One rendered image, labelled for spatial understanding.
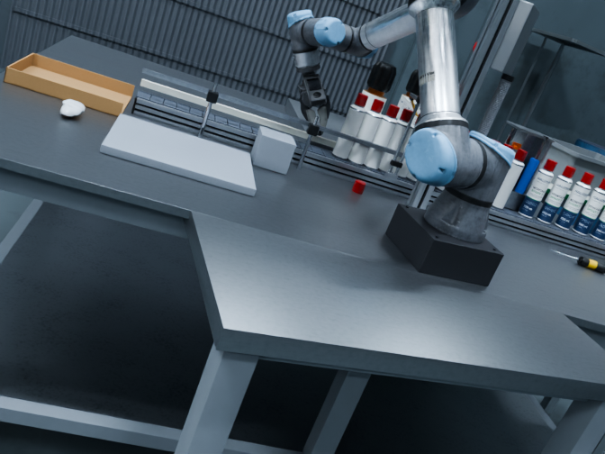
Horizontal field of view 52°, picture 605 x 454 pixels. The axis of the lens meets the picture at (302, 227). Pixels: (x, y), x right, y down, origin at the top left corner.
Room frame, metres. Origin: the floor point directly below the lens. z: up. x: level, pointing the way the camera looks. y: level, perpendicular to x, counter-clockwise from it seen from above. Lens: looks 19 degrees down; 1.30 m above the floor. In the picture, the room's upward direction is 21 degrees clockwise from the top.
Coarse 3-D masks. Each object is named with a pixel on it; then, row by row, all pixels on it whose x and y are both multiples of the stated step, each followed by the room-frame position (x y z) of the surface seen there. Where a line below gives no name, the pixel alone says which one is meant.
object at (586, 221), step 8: (600, 184) 2.14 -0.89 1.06; (592, 192) 2.15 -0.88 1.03; (600, 192) 2.12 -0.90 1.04; (592, 200) 2.13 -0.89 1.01; (600, 200) 2.12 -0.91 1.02; (584, 208) 2.14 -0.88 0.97; (592, 208) 2.12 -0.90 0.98; (600, 208) 2.13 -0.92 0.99; (584, 216) 2.13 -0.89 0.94; (592, 216) 2.12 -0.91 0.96; (576, 224) 2.14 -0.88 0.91; (584, 224) 2.12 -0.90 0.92; (576, 232) 2.12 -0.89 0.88; (584, 232) 2.12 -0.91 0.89
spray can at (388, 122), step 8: (392, 104) 1.92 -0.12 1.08; (392, 112) 1.91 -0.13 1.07; (384, 120) 1.91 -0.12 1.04; (392, 120) 1.91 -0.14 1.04; (384, 128) 1.90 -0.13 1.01; (392, 128) 1.91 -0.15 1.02; (376, 136) 1.91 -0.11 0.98; (384, 136) 1.90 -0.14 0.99; (384, 144) 1.91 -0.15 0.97; (368, 152) 1.92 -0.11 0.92; (376, 152) 1.90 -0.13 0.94; (368, 160) 1.91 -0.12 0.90; (376, 160) 1.91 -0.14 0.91; (376, 168) 1.91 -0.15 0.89
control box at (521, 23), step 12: (516, 12) 1.82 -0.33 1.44; (528, 12) 1.81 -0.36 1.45; (516, 24) 1.81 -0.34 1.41; (528, 24) 1.87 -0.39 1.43; (504, 36) 1.82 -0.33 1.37; (516, 36) 1.81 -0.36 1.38; (504, 48) 1.82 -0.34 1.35; (516, 48) 1.84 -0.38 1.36; (492, 60) 1.82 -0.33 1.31; (504, 60) 1.81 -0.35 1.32; (516, 60) 1.94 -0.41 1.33; (504, 72) 1.84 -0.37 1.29
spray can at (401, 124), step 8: (408, 112) 1.94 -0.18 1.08; (400, 120) 1.94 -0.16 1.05; (408, 120) 1.94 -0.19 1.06; (400, 128) 1.93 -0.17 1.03; (392, 136) 1.94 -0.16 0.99; (400, 136) 1.93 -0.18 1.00; (392, 144) 1.93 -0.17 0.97; (384, 152) 1.94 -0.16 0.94; (384, 160) 1.93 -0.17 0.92; (384, 168) 1.93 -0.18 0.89
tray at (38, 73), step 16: (16, 64) 1.61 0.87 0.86; (32, 64) 1.78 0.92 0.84; (48, 64) 1.79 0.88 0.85; (64, 64) 1.80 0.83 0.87; (16, 80) 1.54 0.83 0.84; (32, 80) 1.55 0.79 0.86; (48, 80) 1.56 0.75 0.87; (64, 80) 1.75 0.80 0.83; (80, 80) 1.82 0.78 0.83; (96, 80) 1.83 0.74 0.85; (112, 80) 1.84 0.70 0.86; (64, 96) 1.57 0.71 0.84; (80, 96) 1.58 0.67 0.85; (96, 96) 1.59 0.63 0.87; (112, 96) 1.77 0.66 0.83; (128, 96) 1.84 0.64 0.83; (112, 112) 1.61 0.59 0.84
